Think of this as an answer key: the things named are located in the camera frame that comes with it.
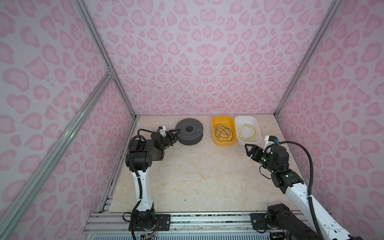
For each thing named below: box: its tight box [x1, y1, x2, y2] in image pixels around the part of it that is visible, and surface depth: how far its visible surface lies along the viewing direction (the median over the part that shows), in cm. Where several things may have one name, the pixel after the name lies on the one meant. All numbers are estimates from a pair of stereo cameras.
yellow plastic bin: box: [212, 115, 238, 146], surface depth 111 cm
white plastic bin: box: [234, 115, 262, 146], surface depth 109 cm
